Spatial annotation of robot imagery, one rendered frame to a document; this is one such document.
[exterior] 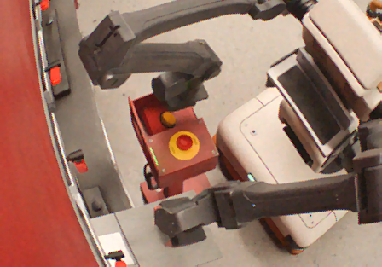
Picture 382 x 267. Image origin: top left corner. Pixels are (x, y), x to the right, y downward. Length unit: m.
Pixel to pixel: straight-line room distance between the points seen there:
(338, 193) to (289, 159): 1.32
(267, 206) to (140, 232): 0.42
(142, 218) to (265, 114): 0.97
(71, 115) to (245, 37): 1.26
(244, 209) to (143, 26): 0.34
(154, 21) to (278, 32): 1.65
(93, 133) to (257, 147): 0.78
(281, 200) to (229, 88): 1.61
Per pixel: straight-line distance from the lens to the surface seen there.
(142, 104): 1.61
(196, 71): 1.34
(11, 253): 0.30
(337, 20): 1.11
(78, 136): 1.48
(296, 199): 0.87
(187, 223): 1.02
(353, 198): 0.78
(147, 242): 1.27
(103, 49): 1.01
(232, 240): 2.29
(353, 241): 2.41
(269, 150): 2.10
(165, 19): 1.04
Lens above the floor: 2.25
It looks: 69 degrees down
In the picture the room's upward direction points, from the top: 5 degrees clockwise
